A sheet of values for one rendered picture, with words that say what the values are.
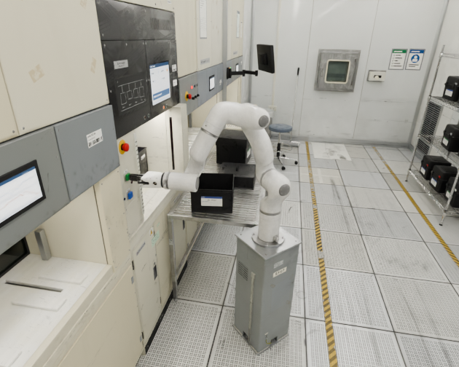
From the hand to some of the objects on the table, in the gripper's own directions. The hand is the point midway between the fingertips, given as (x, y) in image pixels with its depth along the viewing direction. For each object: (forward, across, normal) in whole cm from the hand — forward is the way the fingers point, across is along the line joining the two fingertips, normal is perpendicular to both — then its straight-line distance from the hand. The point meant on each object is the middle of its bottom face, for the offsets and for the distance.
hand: (134, 177), depth 154 cm
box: (-25, -150, +44) cm, 158 cm away
